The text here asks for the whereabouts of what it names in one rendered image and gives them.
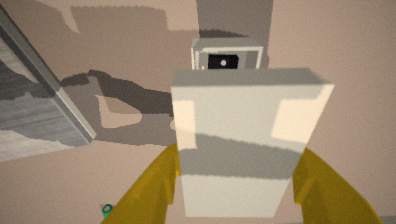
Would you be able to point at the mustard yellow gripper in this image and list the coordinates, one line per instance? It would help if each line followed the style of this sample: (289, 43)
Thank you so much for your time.
(324, 196)

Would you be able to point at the black usb stick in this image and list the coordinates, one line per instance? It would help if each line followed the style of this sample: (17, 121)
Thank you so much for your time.
(222, 61)

